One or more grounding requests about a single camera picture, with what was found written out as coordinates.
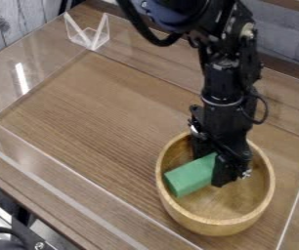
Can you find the clear acrylic corner bracket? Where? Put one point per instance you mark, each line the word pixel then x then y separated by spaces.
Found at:
pixel 89 38

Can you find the clear acrylic wall panels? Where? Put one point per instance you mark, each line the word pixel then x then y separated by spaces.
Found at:
pixel 85 119

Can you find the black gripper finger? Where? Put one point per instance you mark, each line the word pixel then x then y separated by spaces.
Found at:
pixel 201 147
pixel 226 171

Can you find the green rectangular block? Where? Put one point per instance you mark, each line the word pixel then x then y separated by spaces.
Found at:
pixel 190 176

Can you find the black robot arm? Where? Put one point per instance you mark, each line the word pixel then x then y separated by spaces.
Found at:
pixel 220 29

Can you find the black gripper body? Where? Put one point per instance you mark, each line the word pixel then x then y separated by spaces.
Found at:
pixel 225 123

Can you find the wooden bowl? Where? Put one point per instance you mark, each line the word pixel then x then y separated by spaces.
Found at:
pixel 214 211

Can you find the black table leg bracket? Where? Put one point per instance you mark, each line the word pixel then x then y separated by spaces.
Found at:
pixel 16 235

